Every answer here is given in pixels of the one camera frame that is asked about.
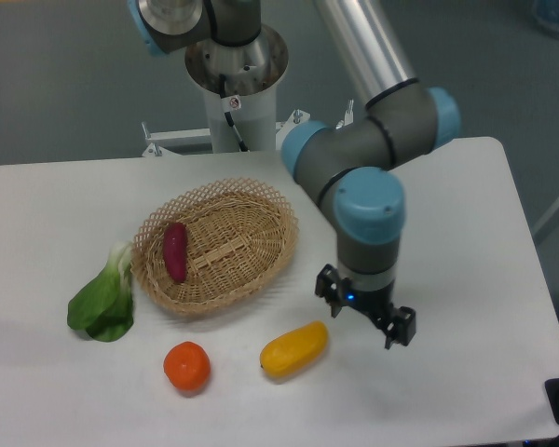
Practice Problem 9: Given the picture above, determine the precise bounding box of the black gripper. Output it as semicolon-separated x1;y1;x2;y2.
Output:
315;264;416;349

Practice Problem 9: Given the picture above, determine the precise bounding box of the yellow mango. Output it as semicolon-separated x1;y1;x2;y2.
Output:
259;320;329;379

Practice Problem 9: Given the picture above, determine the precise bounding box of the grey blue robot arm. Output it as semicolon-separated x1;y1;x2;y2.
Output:
129;1;460;345

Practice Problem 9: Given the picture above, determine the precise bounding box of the woven wicker basket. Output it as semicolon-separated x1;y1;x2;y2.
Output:
131;178;299;317

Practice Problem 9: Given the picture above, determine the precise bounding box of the orange tangerine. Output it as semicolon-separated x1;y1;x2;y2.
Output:
163;341;211;392

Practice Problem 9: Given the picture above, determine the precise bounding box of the purple sweet potato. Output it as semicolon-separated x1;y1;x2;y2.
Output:
163;223;188;283

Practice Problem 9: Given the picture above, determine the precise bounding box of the green bok choy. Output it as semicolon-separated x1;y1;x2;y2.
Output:
67;241;134;343

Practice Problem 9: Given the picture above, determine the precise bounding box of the black cable on pedestal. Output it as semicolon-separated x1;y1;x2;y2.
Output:
217;73;251;153

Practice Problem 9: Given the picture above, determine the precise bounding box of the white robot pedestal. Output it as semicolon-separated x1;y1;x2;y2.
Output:
141;25;356;157

